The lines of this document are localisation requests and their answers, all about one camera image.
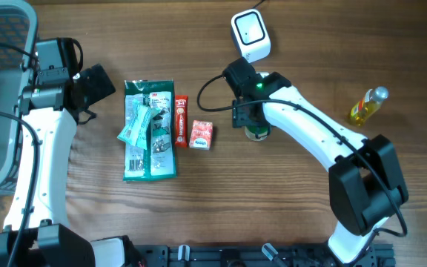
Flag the green lid jar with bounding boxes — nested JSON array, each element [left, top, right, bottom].
[[245, 126, 271, 142]]

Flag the red tissue pack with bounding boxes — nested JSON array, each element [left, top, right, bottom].
[[189, 120, 214, 150]]

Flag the light green plastic sachet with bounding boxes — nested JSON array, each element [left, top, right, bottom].
[[117, 99, 161, 150]]

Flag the red Nescafe coffee stick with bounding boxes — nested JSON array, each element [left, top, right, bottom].
[[175, 95, 188, 147]]

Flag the green 3M gloves package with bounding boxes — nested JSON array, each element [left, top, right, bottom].
[[123, 80, 176, 182]]

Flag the yellow oil bottle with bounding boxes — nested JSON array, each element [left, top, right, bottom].
[[347, 86, 388, 127]]

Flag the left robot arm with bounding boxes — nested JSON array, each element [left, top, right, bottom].
[[0, 38, 132, 266]]

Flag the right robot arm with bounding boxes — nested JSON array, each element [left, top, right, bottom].
[[221, 58, 408, 266]]

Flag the white barcode scanner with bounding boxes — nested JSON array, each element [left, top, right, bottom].
[[231, 9, 271, 63]]

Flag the grey plastic mesh basket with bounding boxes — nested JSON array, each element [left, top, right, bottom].
[[0, 0, 38, 195]]

